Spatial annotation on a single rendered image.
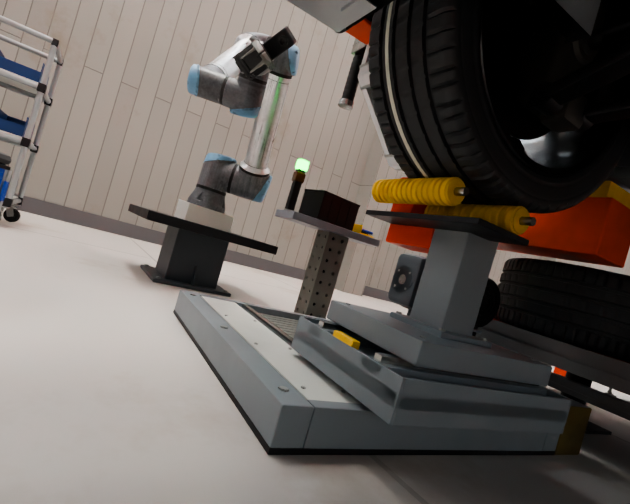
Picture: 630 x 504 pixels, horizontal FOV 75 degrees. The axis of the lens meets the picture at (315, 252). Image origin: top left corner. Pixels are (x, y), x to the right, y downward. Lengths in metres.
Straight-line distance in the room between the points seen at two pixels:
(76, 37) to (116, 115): 0.62
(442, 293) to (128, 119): 3.45
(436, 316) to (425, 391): 0.24
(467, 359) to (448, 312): 0.13
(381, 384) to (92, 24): 3.80
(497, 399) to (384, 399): 0.25
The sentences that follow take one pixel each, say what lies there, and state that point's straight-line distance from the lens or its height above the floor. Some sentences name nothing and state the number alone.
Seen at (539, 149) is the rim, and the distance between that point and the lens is 1.21.
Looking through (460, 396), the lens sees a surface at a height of 0.15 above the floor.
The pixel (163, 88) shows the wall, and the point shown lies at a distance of 4.10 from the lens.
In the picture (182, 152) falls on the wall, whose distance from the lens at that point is 4.05.
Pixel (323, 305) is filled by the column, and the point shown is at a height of 0.11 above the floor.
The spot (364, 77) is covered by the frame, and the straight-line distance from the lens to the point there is 1.02.
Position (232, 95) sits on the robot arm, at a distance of 1.36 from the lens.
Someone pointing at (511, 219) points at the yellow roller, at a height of 0.49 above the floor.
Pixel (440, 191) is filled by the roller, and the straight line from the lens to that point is 0.86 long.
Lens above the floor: 0.31
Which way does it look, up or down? level
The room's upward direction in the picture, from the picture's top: 16 degrees clockwise
